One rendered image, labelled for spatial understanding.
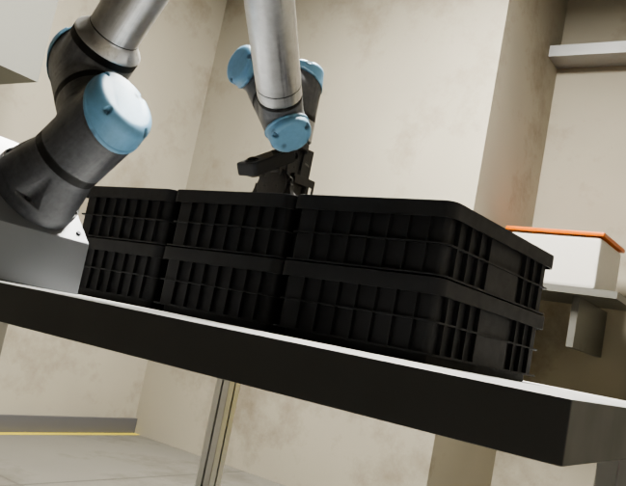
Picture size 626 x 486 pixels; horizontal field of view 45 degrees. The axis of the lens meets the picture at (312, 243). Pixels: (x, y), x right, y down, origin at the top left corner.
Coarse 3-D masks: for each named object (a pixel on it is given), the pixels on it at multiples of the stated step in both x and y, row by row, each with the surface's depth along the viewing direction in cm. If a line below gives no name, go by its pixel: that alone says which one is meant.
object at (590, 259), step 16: (528, 240) 335; (544, 240) 330; (560, 240) 326; (576, 240) 322; (592, 240) 318; (608, 240) 322; (560, 256) 325; (576, 256) 321; (592, 256) 317; (608, 256) 326; (560, 272) 323; (576, 272) 319; (592, 272) 316; (608, 272) 327; (608, 288) 330
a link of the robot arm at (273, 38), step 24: (264, 0) 106; (288, 0) 107; (264, 24) 109; (288, 24) 110; (264, 48) 112; (288, 48) 113; (264, 72) 116; (288, 72) 116; (264, 96) 120; (288, 96) 120; (264, 120) 125; (288, 120) 122; (288, 144) 125
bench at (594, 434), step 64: (0, 320) 77; (64, 320) 71; (128, 320) 66; (192, 320) 68; (256, 384) 57; (320, 384) 54; (384, 384) 51; (448, 384) 49; (512, 384) 61; (512, 448) 45; (576, 448) 46
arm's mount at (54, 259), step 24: (0, 144) 122; (0, 216) 110; (0, 240) 110; (24, 240) 114; (48, 240) 118; (72, 240) 122; (0, 264) 111; (24, 264) 114; (48, 264) 118; (72, 264) 122; (48, 288) 118; (72, 288) 123
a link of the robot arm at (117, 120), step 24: (96, 72) 116; (72, 96) 113; (96, 96) 109; (120, 96) 113; (72, 120) 111; (96, 120) 110; (120, 120) 110; (144, 120) 115; (48, 144) 112; (72, 144) 111; (96, 144) 111; (120, 144) 112; (72, 168) 113; (96, 168) 114
